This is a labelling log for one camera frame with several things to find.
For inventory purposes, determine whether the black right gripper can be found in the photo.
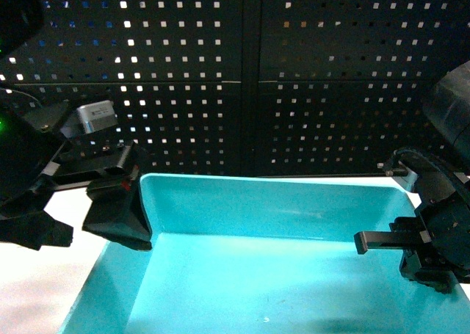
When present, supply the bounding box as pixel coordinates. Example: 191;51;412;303
354;148;469;294

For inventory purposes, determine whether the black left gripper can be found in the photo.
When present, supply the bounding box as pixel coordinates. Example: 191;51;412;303
1;101;152;251

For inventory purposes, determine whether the teal plastic tray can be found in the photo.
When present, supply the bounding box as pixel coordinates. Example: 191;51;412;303
61;174;469;333

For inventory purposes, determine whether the black perforated panel left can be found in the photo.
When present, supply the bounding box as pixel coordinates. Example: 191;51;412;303
1;0;243;175

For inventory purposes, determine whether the black perforated panel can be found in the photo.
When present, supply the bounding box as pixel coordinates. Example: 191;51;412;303
1;0;243;175
256;0;469;175

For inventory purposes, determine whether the black perforated panel right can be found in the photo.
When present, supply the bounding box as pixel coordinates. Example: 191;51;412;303
256;0;469;175

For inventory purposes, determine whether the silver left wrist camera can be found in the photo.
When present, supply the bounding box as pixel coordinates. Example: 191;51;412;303
76;100;118;134

